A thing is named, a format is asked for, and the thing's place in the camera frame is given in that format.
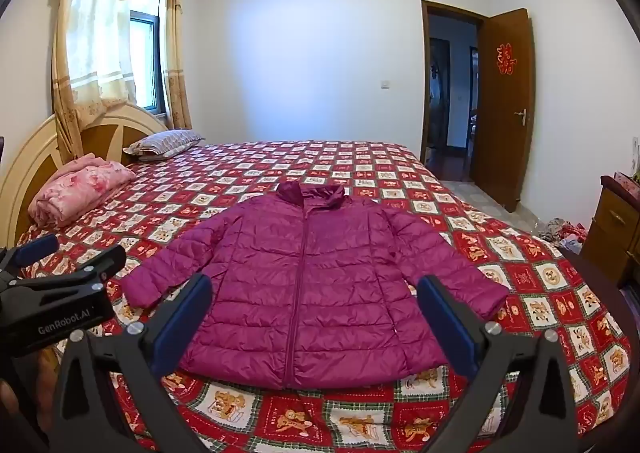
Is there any brown wooden door frame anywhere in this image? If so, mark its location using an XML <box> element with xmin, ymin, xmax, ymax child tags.
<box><xmin>421</xmin><ymin>0</ymin><xmax>485</xmax><ymax>184</ymax></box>

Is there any pink folded quilt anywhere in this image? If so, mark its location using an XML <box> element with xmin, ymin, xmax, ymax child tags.
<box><xmin>27</xmin><ymin>153</ymin><xmax>137</xmax><ymax>228</ymax></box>

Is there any magenta puffer jacket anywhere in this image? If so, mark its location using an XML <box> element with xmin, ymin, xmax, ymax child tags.
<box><xmin>121</xmin><ymin>182</ymin><xmax>508</xmax><ymax>390</ymax></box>

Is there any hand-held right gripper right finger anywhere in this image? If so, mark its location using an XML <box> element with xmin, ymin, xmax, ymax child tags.
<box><xmin>416</xmin><ymin>274</ymin><xmax>592</xmax><ymax>453</ymax></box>

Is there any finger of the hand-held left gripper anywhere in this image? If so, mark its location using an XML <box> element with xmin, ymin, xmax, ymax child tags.
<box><xmin>7</xmin><ymin>245</ymin><xmax>127</xmax><ymax>294</ymax></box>
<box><xmin>0</xmin><ymin>234</ymin><xmax>60</xmax><ymax>279</ymax></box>

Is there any striped pillow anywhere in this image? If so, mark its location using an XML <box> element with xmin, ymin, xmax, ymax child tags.
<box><xmin>122</xmin><ymin>129</ymin><xmax>207</xmax><ymax>161</ymax></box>

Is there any cream wooden bed headboard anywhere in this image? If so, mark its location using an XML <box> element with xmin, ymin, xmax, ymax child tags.
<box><xmin>0</xmin><ymin>102</ymin><xmax>168</xmax><ymax>246</ymax></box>

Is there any wide beige patterned curtain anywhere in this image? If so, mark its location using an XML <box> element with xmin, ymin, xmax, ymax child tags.
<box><xmin>52</xmin><ymin>0</ymin><xmax>138</xmax><ymax>159</ymax></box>

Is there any pile of clothes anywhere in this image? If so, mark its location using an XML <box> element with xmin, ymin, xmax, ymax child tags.
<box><xmin>537</xmin><ymin>217</ymin><xmax>588</xmax><ymax>254</ymax></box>

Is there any red paper door decoration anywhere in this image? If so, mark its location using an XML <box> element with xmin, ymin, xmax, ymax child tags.
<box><xmin>495</xmin><ymin>44</ymin><xmax>518</xmax><ymax>75</ymax></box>

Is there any brown wooden door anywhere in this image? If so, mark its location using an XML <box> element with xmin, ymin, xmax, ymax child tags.
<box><xmin>477</xmin><ymin>8</ymin><xmax>536</xmax><ymax>213</ymax></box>

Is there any brown wooden cabinet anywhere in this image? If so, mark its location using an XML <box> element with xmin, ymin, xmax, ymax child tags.
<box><xmin>580</xmin><ymin>173</ymin><xmax>640</xmax><ymax>284</ymax></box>

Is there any narrow beige patterned curtain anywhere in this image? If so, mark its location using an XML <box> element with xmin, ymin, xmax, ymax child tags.
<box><xmin>161</xmin><ymin>0</ymin><xmax>193</xmax><ymax>131</ymax></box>

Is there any window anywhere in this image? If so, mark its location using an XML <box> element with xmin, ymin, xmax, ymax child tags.
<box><xmin>129</xmin><ymin>0</ymin><xmax>166</xmax><ymax>114</ymax></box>

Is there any red checked printed bedspread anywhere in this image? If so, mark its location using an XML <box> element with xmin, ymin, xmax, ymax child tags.
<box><xmin>12</xmin><ymin>139</ymin><xmax>633</xmax><ymax>453</ymax></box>

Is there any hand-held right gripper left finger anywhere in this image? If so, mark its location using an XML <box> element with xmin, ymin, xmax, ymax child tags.
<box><xmin>50</xmin><ymin>273</ymin><xmax>213</xmax><ymax>453</ymax></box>

